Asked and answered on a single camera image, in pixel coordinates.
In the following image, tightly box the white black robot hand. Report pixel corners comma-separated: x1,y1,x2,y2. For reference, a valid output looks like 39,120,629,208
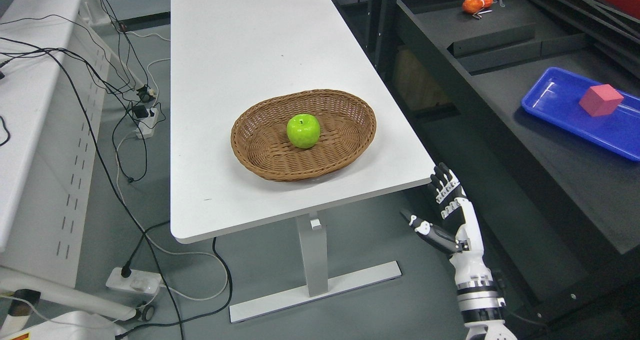
400,162,494,288

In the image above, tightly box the green apple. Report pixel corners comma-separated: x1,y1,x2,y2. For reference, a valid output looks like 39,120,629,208
286,113,321,149

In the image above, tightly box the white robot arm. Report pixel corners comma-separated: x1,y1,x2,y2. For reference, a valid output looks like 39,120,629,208
457,275,517,340

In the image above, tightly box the black shelf unit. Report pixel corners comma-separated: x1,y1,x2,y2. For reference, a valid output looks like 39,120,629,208
320,0,640,331

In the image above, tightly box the blue plastic tray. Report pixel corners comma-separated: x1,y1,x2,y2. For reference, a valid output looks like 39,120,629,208
521,66,640,162

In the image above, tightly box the pink cube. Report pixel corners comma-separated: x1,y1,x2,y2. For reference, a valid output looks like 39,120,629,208
578,84,624,117

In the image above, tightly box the brown wicker basket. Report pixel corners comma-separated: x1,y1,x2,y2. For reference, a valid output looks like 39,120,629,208
230,89,377,182

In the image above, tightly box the orange toy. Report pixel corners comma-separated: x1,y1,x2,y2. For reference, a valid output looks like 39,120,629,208
461,0,494,15

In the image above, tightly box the white table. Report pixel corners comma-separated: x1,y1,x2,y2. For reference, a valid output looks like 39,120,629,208
170,0,435,323

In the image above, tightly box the white power strip near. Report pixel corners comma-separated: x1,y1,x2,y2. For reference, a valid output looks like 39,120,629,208
105,267,162,296

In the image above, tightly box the white power strip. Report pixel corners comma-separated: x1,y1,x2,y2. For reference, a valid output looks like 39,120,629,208
105,267,162,296
135,106,159,140

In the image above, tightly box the white power strip far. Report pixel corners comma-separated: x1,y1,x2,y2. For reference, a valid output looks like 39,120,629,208
135,106,159,140

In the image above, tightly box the white side desk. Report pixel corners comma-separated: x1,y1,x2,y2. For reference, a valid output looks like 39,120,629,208
1,0,154,321

